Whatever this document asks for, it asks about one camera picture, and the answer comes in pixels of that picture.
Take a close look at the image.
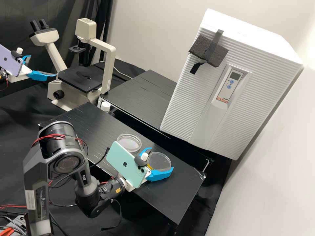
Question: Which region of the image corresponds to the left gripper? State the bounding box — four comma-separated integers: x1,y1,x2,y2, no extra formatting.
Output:
9,55,57,83

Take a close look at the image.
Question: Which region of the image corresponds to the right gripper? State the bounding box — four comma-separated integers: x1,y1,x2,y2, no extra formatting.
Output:
117,147,175,192

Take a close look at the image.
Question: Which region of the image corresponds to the right wrist camera phone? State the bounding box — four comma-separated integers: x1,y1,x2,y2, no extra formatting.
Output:
106,140,152,189

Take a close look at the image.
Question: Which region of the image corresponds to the incubator door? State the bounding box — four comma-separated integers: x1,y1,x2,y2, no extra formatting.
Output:
160,23,304,161

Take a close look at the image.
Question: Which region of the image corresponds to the black platform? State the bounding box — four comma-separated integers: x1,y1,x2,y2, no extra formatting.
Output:
98,69,215,174
38,102,207,226

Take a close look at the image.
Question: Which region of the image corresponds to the wrist camera phone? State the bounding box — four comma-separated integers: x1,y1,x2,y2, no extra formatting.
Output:
106,140,152,189
0,44,26,77

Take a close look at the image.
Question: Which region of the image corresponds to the black cable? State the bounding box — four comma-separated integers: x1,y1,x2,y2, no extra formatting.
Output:
87,147,111,167

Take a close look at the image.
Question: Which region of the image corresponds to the white incubator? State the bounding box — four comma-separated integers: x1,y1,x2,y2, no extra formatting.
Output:
199,8,304,72

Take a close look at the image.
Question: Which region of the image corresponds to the petri dish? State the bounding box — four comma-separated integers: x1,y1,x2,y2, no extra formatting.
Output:
116,133,143,153

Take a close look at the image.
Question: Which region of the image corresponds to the cream microscope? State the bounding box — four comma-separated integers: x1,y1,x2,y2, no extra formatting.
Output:
29,18,116,111

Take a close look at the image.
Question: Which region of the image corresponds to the left wrist camera phone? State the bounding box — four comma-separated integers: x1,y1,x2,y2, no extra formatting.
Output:
0,44,26,77

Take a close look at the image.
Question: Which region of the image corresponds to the petri dish lid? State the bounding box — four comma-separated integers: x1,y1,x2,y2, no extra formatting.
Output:
147,151,172,172

